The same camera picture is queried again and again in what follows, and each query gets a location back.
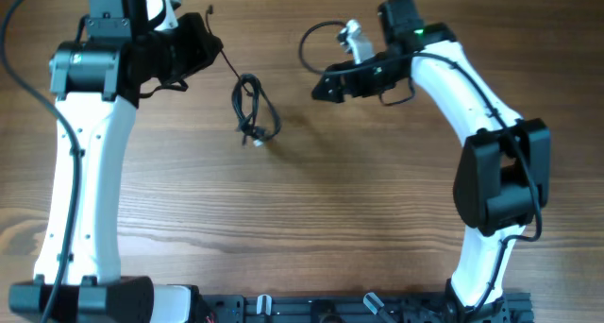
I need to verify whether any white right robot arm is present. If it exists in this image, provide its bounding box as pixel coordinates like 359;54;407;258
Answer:
311;0;551;322

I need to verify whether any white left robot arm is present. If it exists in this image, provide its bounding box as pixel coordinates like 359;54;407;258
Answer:
8;0;222;322

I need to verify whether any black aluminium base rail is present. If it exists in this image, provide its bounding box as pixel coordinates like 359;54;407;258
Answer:
196;293;535;323

